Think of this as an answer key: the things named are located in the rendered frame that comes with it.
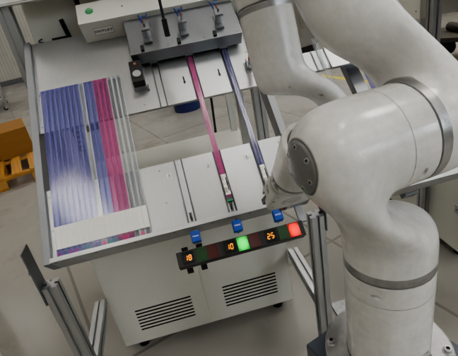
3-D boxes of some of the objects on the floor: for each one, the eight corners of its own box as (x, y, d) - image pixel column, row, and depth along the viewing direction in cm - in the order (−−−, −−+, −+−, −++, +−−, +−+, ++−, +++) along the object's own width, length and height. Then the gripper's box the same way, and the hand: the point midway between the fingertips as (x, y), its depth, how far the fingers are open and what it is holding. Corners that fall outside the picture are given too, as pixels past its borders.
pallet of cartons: (-35, 171, 405) (-54, 138, 389) (35, 148, 434) (21, 116, 418) (-40, 207, 322) (-62, 166, 305) (49, 176, 351) (32, 137, 334)
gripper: (320, 151, 79) (304, 183, 96) (251, 169, 78) (247, 198, 95) (333, 184, 76) (314, 211, 93) (261, 203, 75) (256, 227, 92)
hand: (281, 202), depth 92 cm, fingers closed
